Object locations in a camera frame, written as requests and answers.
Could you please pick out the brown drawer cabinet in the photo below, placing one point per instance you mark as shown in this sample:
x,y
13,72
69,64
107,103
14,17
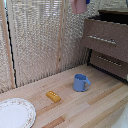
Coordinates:
x,y
113,13

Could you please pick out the blue mug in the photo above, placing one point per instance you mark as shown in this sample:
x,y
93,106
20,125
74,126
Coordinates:
x,y
79,83

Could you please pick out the white patterned plate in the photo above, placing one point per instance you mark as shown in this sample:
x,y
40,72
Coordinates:
x,y
15,113

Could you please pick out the yellow rectangular block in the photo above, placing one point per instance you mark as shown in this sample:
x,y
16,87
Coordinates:
x,y
53,96

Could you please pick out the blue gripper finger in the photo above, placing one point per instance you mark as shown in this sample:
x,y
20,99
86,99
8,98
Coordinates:
x,y
88,1

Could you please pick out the pink mug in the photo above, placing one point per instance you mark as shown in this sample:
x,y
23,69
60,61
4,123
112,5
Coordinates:
x,y
78,5

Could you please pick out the woven bamboo screen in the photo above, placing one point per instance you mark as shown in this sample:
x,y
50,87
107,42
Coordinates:
x,y
33,40

